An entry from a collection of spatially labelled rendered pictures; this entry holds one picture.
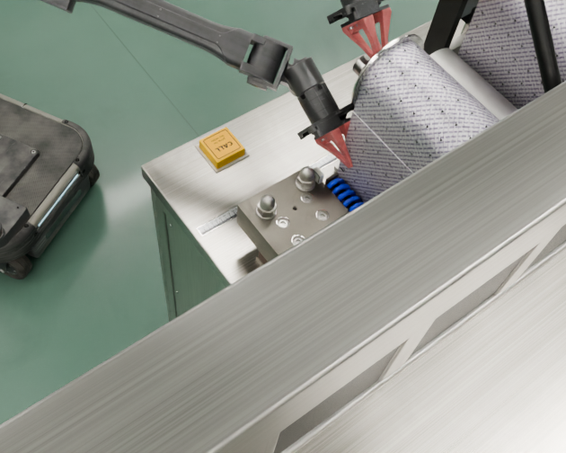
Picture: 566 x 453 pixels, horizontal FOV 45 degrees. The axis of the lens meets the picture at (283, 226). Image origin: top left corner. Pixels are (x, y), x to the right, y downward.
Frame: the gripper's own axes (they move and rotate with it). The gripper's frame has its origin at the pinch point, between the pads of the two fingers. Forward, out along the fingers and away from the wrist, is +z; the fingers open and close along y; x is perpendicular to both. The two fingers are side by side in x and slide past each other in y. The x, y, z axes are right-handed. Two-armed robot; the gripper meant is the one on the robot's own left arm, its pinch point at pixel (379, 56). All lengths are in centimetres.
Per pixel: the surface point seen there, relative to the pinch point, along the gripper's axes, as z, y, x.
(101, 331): 47, 44, -123
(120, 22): -51, -25, -192
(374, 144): 12.7, 7.8, 0.9
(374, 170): 17.3, 7.4, -2.4
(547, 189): 12, 34, 58
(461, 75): 8.1, -10.0, 5.7
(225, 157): 7.3, 18.1, -35.6
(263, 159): 10.9, 10.4, -35.4
